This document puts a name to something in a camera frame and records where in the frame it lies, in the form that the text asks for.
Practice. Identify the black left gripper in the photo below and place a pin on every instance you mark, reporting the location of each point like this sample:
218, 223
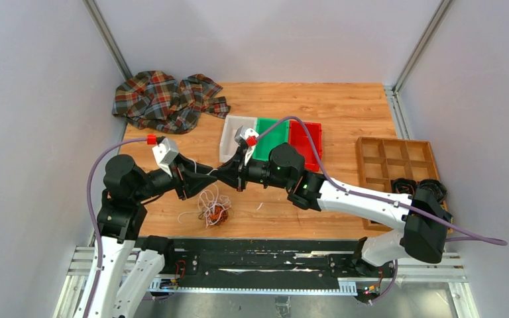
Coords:
193, 183

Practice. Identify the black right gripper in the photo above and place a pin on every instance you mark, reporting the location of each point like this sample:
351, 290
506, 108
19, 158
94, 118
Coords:
228, 172

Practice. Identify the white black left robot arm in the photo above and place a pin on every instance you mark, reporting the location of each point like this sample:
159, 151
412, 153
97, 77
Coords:
128, 188

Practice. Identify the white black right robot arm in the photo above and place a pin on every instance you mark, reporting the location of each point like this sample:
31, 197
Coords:
418, 223

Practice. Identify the white plastic bin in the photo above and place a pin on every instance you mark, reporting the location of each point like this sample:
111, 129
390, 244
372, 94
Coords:
228, 145

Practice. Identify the green plastic bin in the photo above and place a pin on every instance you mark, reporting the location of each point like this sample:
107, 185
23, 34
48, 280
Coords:
274, 138

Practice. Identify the plaid flannel shirt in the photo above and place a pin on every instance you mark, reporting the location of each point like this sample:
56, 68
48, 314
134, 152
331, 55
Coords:
156, 100

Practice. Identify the wooden compartment tray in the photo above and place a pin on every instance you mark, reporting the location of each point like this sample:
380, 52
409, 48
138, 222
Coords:
398, 166

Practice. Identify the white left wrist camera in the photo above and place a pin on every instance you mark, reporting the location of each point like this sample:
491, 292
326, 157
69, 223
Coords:
165, 151

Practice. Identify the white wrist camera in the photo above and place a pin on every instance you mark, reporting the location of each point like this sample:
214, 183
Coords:
249, 137
165, 151

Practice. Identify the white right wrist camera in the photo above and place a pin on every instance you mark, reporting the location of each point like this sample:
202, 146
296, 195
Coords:
249, 137

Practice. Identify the black mounting rail base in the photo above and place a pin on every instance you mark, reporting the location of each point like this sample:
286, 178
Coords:
268, 267

